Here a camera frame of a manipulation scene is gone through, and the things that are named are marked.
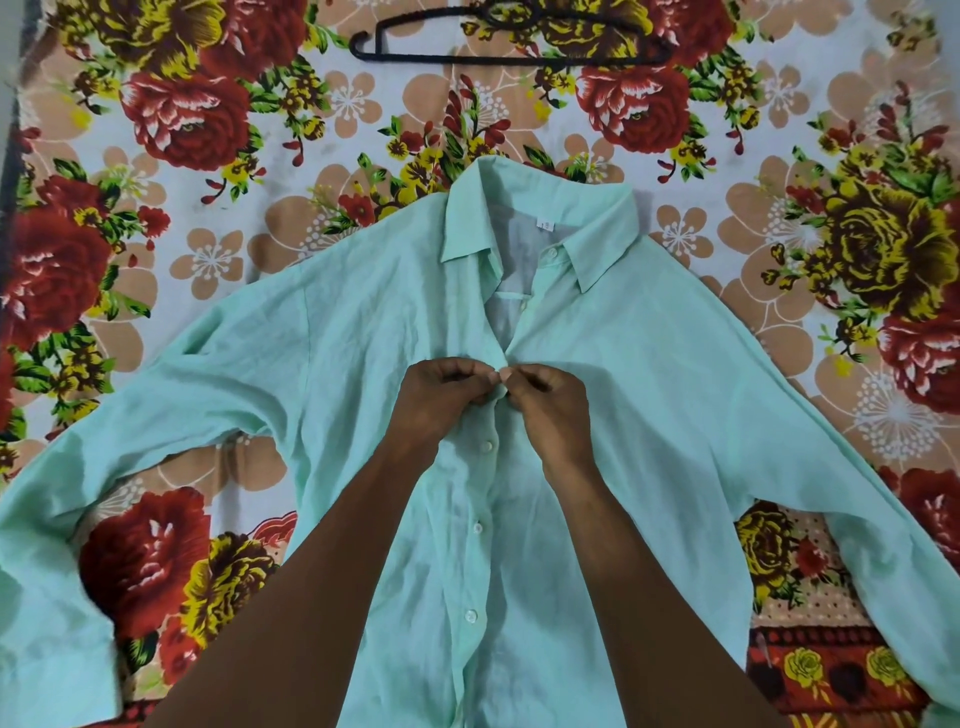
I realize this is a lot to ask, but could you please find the person's left hand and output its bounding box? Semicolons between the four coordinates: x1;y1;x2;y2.
382;357;502;470

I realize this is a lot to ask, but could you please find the person's right hand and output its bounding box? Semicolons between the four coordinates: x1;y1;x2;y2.
498;363;599;485

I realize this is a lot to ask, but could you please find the mint green shirt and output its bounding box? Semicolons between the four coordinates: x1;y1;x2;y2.
0;155;960;728

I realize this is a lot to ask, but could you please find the black hanger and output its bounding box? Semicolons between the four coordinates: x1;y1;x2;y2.
348;0;676;69

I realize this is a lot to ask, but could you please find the person's right forearm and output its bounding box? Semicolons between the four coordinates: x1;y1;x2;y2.
543;464;789;728

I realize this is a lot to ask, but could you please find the person's left forearm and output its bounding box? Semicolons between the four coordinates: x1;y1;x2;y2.
142;446;444;728

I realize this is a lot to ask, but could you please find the floral bedsheet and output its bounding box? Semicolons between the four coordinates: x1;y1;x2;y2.
0;0;960;728

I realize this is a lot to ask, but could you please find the dark mattress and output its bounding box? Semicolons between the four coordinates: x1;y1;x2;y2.
0;0;43;249

